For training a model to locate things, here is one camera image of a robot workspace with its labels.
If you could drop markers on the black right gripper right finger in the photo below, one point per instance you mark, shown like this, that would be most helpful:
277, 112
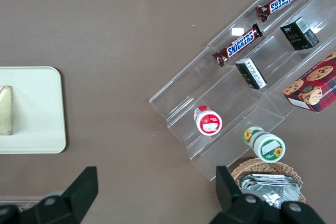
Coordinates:
227, 190

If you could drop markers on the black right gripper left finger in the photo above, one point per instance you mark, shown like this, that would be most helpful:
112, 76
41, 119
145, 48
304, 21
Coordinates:
81, 190

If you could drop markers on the triangle sandwich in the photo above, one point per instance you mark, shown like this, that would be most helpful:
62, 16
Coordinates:
5, 111

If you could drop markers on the light tan wicker basket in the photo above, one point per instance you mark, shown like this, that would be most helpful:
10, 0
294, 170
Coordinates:
262, 165

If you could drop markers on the cream rectangular plastic tray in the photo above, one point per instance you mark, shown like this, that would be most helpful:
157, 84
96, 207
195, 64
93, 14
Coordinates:
39, 103

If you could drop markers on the silver foil packets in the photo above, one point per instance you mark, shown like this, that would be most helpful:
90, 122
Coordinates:
273, 187

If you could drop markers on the green lidded yogurt cup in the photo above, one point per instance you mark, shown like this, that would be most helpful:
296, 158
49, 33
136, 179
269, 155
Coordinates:
267, 146

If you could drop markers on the red lidded yogurt cup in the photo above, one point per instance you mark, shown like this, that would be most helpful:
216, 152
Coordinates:
208, 123

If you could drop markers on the clear acrylic stepped shelf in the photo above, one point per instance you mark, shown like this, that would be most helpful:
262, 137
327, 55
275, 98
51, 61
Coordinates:
183, 95

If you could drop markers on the small black carton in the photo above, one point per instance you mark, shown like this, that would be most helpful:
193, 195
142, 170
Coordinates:
252, 73
299, 33

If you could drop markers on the red tartan cookie box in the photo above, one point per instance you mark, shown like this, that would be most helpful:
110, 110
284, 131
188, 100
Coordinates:
315, 87

